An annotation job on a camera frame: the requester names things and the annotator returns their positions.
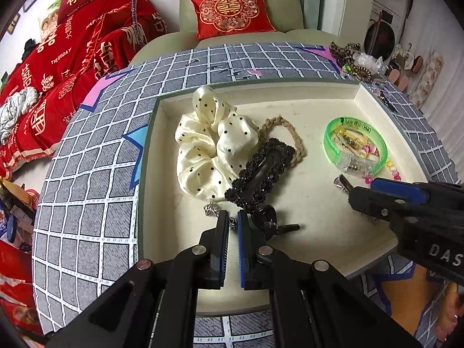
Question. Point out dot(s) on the person's right hand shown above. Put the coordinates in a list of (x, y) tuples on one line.
[(453, 311)]

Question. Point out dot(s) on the red printed blanket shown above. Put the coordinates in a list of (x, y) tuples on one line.
[(72, 36)]

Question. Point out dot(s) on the black rhinestone hair clip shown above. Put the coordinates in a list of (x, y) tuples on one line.
[(239, 188)]

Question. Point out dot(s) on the red embroidered cushion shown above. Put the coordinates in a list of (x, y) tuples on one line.
[(232, 11)]

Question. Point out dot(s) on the green translucent bangle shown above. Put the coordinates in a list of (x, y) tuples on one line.
[(328, 141)]

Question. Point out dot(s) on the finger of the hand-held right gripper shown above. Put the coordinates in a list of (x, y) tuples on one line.
[(417, 224), (398, 188)]

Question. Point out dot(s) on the white washing machine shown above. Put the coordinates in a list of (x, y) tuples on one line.
[(379, 36)]

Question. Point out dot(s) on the green armchair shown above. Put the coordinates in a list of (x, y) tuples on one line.
[(290, 11)]

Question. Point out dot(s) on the wall picture frame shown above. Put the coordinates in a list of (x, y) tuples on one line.
[(14, 21)]

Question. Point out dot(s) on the grey checkered tablecloth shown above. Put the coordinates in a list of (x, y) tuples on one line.
[(90, 188)]

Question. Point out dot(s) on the pile of mixed jewelry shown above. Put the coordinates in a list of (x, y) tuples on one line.
[(357, 65)]

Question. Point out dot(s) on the grey tray with cream lining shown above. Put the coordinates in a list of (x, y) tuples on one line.
[(308, 253)]

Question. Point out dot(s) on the red gift box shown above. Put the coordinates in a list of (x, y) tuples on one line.
[(18, 290)]

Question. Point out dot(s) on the cream polka dot scrunchie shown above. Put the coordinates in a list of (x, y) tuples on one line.
[(203, 145)]

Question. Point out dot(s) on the slippers on rack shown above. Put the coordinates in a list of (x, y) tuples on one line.
[(411, 58)]

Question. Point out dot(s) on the brown star sticker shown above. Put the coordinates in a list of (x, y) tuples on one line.
[(417, 290)]

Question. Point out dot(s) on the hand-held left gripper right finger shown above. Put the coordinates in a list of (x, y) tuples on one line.
[(243, 250)]

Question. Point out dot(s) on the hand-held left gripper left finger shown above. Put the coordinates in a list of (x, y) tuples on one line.
[(221, 250)]

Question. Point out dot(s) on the grey striped cloth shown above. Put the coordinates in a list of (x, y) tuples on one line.
[(16, 112)]

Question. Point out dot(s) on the pink slippers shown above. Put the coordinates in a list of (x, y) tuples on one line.
[(398, 77)]

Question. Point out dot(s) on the pink star sticker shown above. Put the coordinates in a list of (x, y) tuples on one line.
[(103, 89), (321, 53)]

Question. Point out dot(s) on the light blue star sticker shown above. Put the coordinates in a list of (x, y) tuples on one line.
[(139, 152)]

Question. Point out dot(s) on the silver metal hair clip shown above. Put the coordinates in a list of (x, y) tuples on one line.
[(342, 182)]

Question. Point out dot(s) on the small black claw clip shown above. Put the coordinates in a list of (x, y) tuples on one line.
[(268, 217)]

